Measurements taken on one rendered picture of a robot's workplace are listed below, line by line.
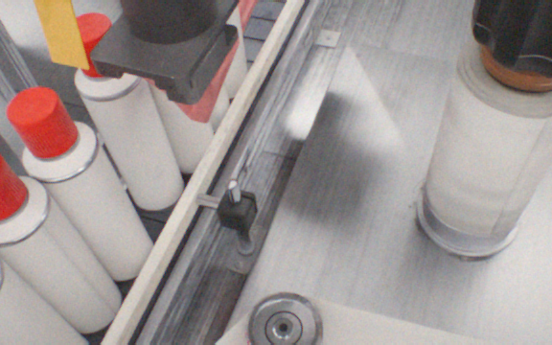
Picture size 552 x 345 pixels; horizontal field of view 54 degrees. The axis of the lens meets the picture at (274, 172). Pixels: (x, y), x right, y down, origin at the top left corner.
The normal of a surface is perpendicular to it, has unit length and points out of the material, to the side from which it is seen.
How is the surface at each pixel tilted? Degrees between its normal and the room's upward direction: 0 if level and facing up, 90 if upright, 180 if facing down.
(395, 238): 0
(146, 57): 0
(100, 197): 90
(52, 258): 90
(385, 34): 0
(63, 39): 78
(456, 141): 92
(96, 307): 90
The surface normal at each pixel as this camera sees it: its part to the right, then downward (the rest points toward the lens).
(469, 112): -0.85, 0.47
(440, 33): -0.07, -0.59
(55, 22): -0.35, 0.64
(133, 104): 0.65, 0.58
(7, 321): 0.85, 0.39
